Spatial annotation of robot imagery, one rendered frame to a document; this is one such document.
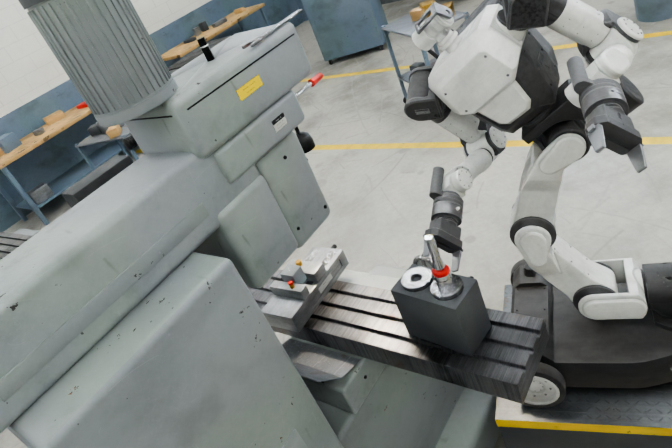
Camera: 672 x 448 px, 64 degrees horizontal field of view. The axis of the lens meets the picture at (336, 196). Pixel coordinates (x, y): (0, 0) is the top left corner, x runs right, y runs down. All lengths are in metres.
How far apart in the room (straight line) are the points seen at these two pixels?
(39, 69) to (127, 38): 7.09
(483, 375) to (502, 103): 0.73
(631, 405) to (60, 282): 1.77
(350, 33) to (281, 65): 6.21
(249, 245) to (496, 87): 0.78
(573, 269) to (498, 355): 0.52
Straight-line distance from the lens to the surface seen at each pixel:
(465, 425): 2.41
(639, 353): 2.06
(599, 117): 1.21
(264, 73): 1.44
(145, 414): 1.20
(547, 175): 1.70
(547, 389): 2.09
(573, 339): 2.11
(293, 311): 1.85
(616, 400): 2.16
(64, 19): 1.25
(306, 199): 1.58
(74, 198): 1.61
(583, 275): 1.99
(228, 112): 1.35
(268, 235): 1.45
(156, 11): 9.35
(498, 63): 1.49
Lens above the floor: 2.16
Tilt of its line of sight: 29 degrees down
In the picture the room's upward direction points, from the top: 24 degrees counter-clockwise
